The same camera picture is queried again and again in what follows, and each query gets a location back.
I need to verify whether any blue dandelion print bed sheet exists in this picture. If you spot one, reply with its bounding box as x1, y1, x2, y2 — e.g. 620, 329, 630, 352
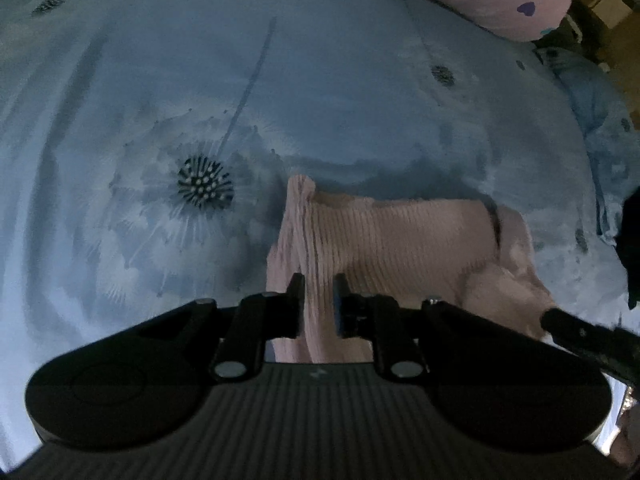
0, 0, 632, 461

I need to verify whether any brown wooden furniture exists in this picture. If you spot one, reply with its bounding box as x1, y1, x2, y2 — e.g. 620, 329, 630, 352
567, 0, 640, 77

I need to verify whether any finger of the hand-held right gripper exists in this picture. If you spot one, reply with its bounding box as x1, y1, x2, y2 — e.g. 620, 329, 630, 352
541, 307, 640, 387

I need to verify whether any pink knitted sweater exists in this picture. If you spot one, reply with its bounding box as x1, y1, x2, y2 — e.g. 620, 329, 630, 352
266, 175, 562, 364

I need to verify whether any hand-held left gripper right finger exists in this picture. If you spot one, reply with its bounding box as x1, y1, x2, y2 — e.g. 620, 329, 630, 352
332, 273, 506, 382

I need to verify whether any blue denim cloth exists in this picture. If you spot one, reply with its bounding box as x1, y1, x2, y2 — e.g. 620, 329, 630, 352
534, 45, 640, 252

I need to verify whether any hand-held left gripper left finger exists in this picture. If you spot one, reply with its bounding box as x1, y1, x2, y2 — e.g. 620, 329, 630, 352
134, 272, 307, 382

